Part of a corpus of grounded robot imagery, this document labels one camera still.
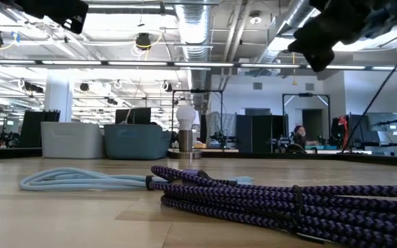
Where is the black aluminium table frame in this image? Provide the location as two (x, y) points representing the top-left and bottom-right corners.
(0, 147), (397, 169)

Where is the black partition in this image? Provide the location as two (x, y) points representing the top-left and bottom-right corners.
(235, 114), (289, 154)

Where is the black panel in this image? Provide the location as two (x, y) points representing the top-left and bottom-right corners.
(21, 110), (61, 149)

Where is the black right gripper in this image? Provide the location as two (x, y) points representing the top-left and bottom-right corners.
(287, 0), (392, 72)

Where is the black gantry frame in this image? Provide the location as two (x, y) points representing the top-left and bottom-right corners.
(171, 89), (224, 149)
(281, 92), (331, 151)

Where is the dark purple braided USB cable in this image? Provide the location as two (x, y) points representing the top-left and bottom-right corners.
(149, 165), (397, 248)

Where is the person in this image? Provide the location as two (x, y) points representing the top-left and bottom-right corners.
(289, 124), (318, 154)

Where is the black taut cable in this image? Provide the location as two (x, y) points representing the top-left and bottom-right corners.
(341, 37), (397, 152)

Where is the silver ventilation duct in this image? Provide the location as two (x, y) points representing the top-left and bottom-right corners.
(174, 0), (213, 113)
(255, 0), (320, 65)

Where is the white plastic bin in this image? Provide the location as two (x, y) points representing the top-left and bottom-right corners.
(40, 121), (105, 160)

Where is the monitor on arm mount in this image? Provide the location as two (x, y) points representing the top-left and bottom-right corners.
(367, 112), (397, 145)

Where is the metal table lamp white bulb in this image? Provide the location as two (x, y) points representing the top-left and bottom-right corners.
(167, 105), (203, 160)

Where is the red hanging item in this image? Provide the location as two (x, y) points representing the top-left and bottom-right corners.
(338, 116), (349, 149)

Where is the teal plastic bin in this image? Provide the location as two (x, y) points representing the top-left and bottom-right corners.
(103, 123), (172, 161)

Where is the ceiling light strip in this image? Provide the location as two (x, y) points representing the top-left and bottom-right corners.
(0, 58), (397, 72)

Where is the black desk monitor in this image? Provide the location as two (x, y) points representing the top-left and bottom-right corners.
(114, 107), (152, 125)

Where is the light blue USB cable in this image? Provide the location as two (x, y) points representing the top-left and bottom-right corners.
(19, 167), (254, 192)

